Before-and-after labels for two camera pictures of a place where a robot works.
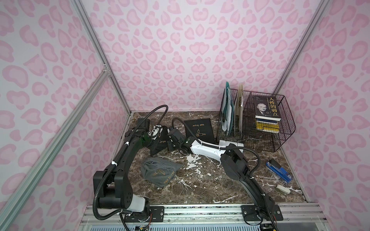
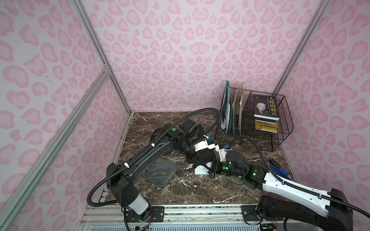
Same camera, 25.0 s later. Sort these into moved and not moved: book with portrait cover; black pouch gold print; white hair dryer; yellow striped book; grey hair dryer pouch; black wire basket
Moved: black pouch gold print; white hair dryer
Not moved: yellow striped book; black wire basket; book with portrait cover; grey hair dryer pouch
